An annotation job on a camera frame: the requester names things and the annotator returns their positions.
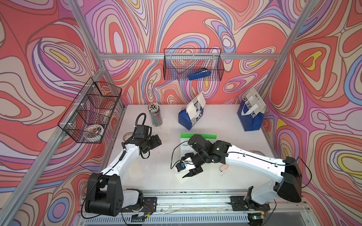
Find green white paper bag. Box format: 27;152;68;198
180;133;218;155

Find blue white paper bag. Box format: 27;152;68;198
178;93;206;131

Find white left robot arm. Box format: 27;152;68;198
82;125;162;217

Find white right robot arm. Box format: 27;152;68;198
171;134;302;211

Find clear cup of pencils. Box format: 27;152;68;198
148;103;163;127

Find white tape roll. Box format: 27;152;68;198
250;150;265;156

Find dark blue paper bag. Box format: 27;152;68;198
237;88;266;131

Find blue stapler in basket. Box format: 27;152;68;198
188;68;211;81

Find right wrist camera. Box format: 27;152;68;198
175;161;193;173

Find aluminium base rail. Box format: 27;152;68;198
75;190;318;226

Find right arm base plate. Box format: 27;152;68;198
228;196;270;212

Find black wire basket left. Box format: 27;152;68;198
58;78;122;144

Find black wire basket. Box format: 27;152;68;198
58;78;122;144
163;47;224;81

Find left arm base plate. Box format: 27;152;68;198
122;197;157;213

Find black wire basket back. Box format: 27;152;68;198
163;47;224;81

